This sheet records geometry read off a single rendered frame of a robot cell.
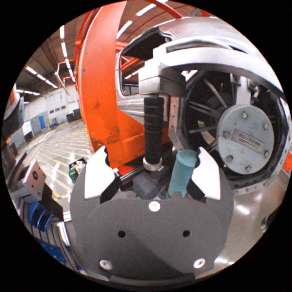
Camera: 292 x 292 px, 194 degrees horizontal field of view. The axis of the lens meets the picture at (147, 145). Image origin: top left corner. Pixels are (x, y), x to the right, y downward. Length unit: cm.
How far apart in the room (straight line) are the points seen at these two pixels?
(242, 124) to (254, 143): 4
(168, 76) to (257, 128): 17
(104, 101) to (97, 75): 12
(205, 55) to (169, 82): 7
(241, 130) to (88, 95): 47
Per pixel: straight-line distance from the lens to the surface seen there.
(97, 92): 42
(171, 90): 15
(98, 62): 46
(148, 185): 58
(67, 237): 90
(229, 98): 64
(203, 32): 76
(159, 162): 19
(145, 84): 15
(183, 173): 27
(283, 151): 44
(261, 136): 19
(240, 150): 19
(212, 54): 15
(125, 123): 49
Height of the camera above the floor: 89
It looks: 29 degrees down
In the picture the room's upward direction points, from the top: 1 degrees counter-clockwise
